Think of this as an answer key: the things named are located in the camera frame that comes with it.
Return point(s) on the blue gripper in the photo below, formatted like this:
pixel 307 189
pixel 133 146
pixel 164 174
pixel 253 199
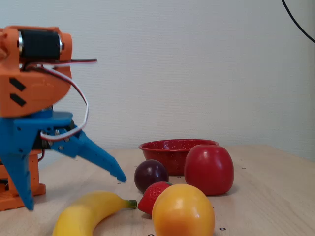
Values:
pixel 24 133

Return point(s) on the yellow plastic banana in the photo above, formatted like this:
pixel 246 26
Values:
pixel 81 216

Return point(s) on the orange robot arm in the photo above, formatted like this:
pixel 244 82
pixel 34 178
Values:
pixel 32 91

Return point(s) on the orange robot base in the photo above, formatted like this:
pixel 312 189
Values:
pixel 34 177

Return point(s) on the red speckled bowl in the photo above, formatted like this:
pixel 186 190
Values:
pixel 169 152

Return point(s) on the dark purple plastic plum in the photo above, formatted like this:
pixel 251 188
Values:
pixel 150 174

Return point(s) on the red plastic strawberry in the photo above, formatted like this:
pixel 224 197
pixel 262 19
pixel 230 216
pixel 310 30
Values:
pixel 152 196

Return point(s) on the orange plastic fruit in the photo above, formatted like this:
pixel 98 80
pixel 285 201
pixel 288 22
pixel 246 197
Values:
pixel 183 211

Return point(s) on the red plastic apple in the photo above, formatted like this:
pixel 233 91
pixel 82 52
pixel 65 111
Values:
pixel 209 169

